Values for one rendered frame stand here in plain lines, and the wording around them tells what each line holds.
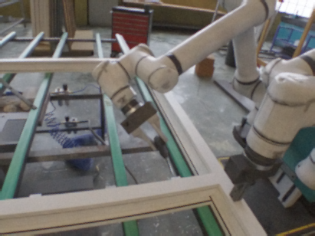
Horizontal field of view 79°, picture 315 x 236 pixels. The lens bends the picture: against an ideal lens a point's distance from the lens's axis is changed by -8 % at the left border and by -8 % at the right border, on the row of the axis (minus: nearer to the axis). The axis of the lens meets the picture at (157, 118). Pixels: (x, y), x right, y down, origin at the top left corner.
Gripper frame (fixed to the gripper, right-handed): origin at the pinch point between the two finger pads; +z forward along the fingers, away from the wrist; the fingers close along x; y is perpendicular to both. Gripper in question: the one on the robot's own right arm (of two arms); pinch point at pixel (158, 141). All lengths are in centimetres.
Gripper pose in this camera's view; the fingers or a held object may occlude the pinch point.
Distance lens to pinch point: 73.4
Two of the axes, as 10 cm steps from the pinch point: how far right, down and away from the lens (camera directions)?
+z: 6.2, 7.9, 0.1
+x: 7.8, -6.1, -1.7
